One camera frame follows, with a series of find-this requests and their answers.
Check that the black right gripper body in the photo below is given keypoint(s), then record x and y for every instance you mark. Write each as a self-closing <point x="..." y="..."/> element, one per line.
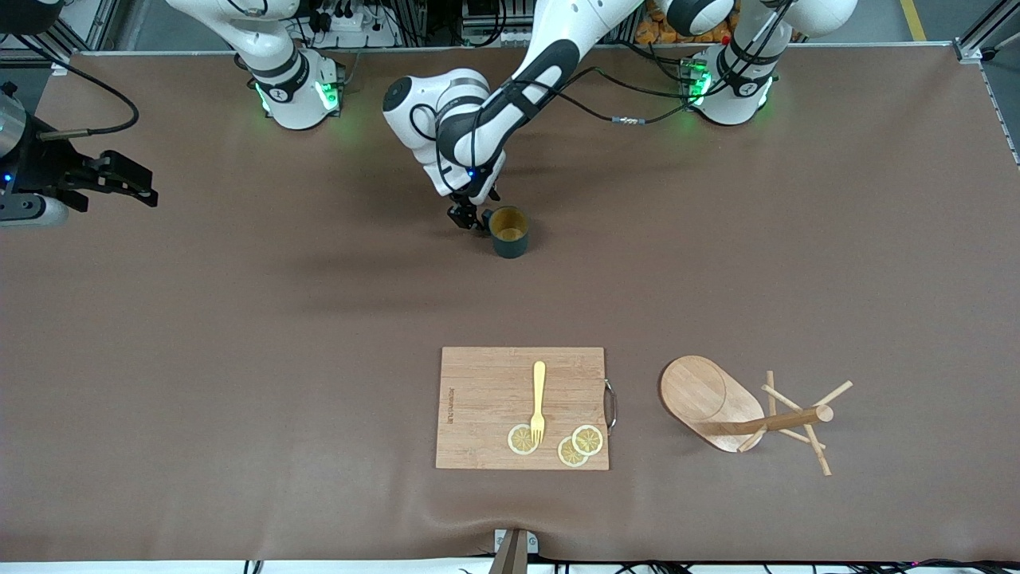
<point x="49" y="171"/>

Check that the dark green ribbed cup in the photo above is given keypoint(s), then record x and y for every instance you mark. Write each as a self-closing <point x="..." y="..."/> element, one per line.
<point x="510" y="247"/>

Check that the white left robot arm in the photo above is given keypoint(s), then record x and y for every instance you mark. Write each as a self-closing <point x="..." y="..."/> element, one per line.
<point x="414" y="104"/>

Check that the wooden mug tree rack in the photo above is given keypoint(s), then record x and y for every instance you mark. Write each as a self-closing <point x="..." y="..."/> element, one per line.
<point x="701" y="395"/>

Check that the white table corner clamp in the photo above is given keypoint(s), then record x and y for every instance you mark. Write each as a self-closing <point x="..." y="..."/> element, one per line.
<point x="60" y="65"/>

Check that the bamboo cutting board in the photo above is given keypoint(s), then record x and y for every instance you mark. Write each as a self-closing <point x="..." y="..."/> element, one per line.
<point x="486" y="383"/>

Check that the white terminal block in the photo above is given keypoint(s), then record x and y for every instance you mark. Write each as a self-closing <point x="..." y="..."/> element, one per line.
<point x="510" y="37"/>

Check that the yellow plastic fork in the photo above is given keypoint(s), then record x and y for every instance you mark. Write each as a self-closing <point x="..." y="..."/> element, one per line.
<point x="539" y="391"/>

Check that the white power strip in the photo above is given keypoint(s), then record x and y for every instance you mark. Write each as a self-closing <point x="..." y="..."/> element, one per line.
<point x="351" y="20"/>

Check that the brown table mat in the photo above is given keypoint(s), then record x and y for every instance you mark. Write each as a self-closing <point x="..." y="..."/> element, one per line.
<point x="239" y="359"/>

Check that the lemon slice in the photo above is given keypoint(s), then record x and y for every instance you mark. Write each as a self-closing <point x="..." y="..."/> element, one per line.
<point x="518" y="441"/>
<point x="569" y="456"/>
<point x="588" y="439"/>

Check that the orange snack bags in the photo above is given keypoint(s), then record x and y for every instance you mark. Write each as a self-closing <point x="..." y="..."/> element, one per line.
<point x="657" y="32"/>

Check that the aluminium frame post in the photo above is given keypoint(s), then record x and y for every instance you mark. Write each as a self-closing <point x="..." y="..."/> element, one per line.
<point x="100" y="28"/>

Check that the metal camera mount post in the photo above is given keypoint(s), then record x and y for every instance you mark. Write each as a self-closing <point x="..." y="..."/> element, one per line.
<point x="510" y="558"/>

